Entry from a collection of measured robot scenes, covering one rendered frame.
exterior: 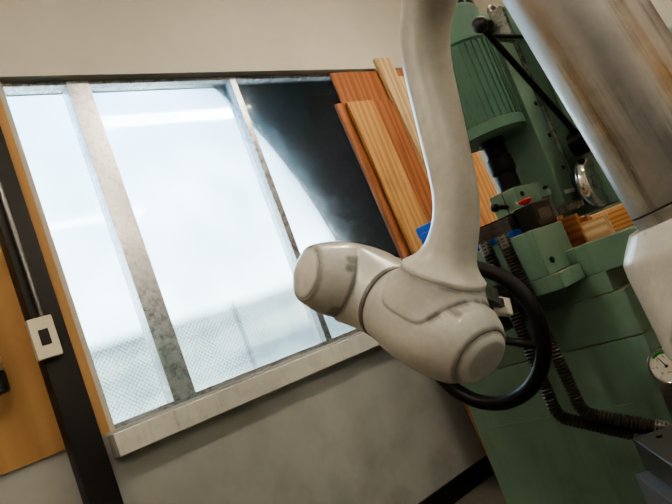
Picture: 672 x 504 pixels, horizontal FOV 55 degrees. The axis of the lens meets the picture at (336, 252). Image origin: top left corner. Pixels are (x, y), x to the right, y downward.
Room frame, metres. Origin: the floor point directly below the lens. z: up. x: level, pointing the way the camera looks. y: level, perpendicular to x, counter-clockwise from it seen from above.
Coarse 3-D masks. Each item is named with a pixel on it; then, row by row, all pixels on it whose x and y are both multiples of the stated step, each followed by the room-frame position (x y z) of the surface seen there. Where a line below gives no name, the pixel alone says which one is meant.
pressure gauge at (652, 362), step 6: (660, 348) 1.12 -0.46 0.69; (654, 354) 1.14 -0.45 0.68; (660, 354) 1.13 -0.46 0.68; (648, 360) 1.14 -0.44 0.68; (654, 360) 1.14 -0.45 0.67; (666, 360) 1.12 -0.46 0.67; (648, 366) 1.14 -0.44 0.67; (654, 366) 1.14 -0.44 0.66; (660, 366) 1.13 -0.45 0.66; (654, 372) 1.14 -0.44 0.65; (660, 372) 1.14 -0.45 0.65; (666, 372) 1.13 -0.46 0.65; (660, 378) 1.14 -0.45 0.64; (666, 378) 1.13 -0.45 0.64
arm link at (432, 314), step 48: (432, 0) 0.73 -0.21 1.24; (432, 48) 0.74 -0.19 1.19; (432, 96) 0.73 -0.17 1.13; (432, 144) 0.73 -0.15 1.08; (432, 192) 0.74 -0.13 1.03; (432, 240) 0.73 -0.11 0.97; (384, 288) 0.77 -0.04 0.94; (432, 288) 0.71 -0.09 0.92; (480, 288) 0.73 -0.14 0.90; (384, 336) 0.77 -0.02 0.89; (432, 336) 0.71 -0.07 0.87; (480, 336) 0.70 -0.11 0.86
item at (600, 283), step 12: (588, 276) 1.24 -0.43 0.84; (600, 276) 1.22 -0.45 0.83; (612, 276) 1.23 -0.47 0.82; (624, 276) 1.26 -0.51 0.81; (564, 288) 1.28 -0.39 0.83; (576, 288) 1.26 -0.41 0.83; (588, 288) 1.24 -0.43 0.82; (600, 288) 1.23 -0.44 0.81; (612, 288) 1.21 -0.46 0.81; (540, 300) 1.32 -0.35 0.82; (552, 300) 1.30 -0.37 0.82; (564, 300) 1.28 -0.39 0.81; (576, 300) 1.27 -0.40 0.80
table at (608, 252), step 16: (608, 240) 1.19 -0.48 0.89; (624, 240) 1.18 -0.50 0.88; (576, 256) 1.24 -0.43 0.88; (592, 256) 1.22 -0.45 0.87; (608, 256) 1.20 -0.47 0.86; (560, 272) 1.18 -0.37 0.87; (576, 272) 1.22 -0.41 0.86; (592, 272) 1.23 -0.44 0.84; (544, 288) 1.20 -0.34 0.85; (560, 288) 1.18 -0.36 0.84
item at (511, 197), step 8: (528, 184) 1.46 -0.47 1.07; (536, 184) 1.49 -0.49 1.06; (504, 192) 1.43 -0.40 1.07; (512, 192) 1.42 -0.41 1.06; (520, 192) 1.42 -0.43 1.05; (528, 192) 1.45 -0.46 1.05; (536, 192) 1.48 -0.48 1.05; (496, 200) 1.45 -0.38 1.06; (504, 200) 1.43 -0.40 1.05; (512, 200) 1.42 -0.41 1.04; (520, 200) 1.41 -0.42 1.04; (536, 200) 1.46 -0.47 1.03; (512, 208) 1.43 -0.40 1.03; (496, 216) 1.46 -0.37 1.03
